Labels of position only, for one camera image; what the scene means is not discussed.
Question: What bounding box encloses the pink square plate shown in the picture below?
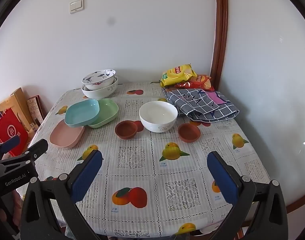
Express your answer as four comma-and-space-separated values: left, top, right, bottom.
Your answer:
49, 120, 85, 148

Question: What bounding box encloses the yellow chips bag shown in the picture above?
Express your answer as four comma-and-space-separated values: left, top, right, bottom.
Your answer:
160, 64, 197, 87

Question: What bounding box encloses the blue square plate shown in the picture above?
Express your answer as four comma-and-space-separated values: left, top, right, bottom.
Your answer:
65, 99, 100, 128

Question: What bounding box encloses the red chips bag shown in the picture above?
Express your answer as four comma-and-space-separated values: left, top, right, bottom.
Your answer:
175, 75, 214, 91

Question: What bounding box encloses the green square plate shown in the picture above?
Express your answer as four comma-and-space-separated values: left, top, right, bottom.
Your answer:
88, 99, 119, 128

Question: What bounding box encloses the brown wooden door frame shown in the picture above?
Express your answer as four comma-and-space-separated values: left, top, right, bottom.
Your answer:
211, 0, 229, 90

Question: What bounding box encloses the brown small bowl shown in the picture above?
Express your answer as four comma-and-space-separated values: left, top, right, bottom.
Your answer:
178, 124, 201, 143
115, 120, 138, 140

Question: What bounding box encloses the patterned red edged book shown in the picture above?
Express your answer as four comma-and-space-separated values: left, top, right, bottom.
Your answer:
26, 95, 46, 126

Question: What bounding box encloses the grey checked cloth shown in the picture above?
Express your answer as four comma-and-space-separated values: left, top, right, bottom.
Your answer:
163, 88, 239, 124

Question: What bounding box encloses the fruit print tablecloth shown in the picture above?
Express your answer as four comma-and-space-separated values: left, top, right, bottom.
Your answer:
35, 83, 270, 238

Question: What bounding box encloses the wooden cutting board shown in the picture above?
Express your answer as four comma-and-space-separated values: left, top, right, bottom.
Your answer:
0, 87, 35, 132

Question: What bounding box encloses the white light switch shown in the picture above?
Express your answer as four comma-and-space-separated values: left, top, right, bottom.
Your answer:
69, 0, 84, 14

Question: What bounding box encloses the blue red patterned bowl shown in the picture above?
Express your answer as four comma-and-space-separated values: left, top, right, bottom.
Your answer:
82, 69, 116, 90

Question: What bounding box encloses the white ceramic bowl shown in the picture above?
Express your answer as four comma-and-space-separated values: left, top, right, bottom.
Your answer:
139, 101, 178, 133

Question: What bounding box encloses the large white bowl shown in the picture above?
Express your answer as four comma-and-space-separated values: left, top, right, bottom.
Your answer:
81, 76, 118, 99

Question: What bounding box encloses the red paper bag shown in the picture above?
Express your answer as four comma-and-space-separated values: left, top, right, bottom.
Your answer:
0, 108, 28, 157

